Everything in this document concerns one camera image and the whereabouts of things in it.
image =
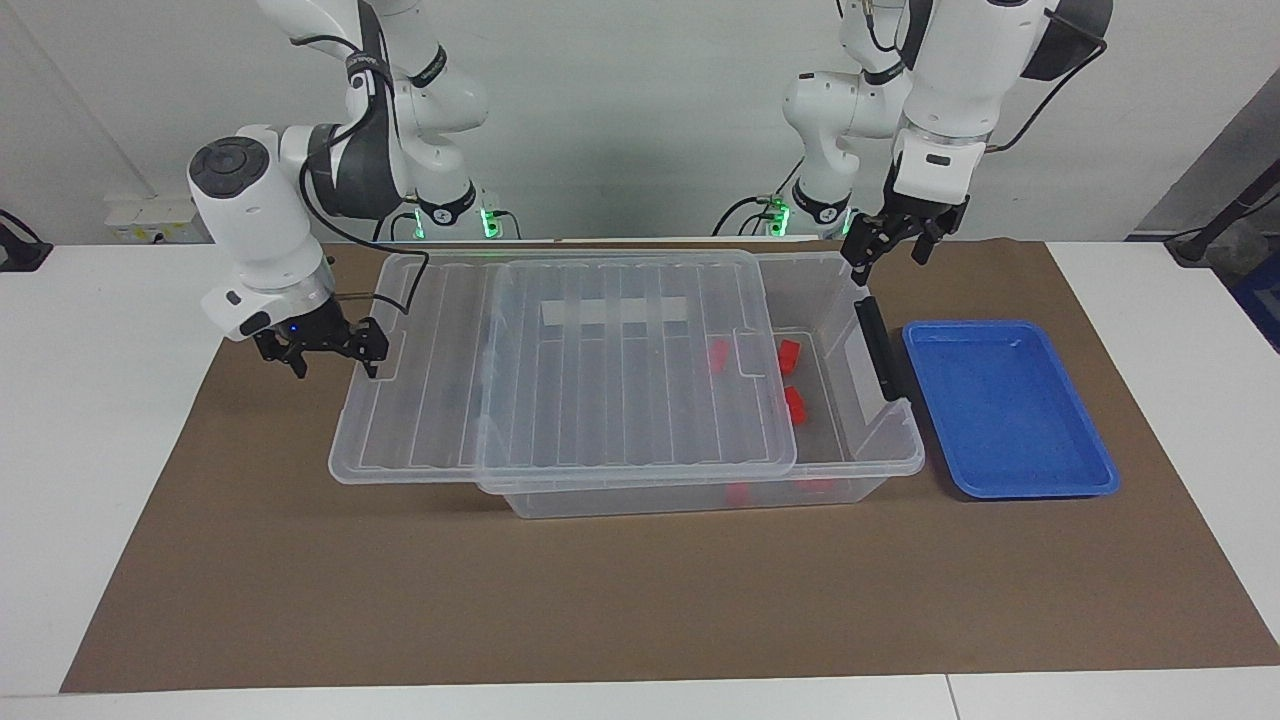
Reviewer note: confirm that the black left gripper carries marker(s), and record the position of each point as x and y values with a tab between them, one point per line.
905	222

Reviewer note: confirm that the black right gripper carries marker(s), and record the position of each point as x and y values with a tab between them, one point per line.
325	335

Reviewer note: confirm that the clear ribbed plastic lid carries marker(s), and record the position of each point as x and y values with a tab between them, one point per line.
450	400

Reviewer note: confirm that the red block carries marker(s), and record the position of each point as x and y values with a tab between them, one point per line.
815	487
796	405
790	357
719	353
738	492

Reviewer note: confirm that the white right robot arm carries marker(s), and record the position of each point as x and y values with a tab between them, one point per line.
250	210

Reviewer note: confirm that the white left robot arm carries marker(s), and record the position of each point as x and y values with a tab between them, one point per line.
960	60

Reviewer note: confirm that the blue plastic tray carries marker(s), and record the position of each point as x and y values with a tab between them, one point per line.
1005	410

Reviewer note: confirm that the clear plastic storage box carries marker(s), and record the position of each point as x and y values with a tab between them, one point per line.
650	498

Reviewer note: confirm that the brown paper mat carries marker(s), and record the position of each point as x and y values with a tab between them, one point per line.
300	580

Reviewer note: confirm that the white power strip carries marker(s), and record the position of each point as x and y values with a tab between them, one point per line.
150	222

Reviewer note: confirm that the black stand leg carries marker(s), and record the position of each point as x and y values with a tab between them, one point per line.
1225	215

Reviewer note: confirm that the blue crate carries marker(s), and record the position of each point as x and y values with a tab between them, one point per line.
1262	300

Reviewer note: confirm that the black clamp mount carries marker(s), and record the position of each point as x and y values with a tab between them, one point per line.
20	250

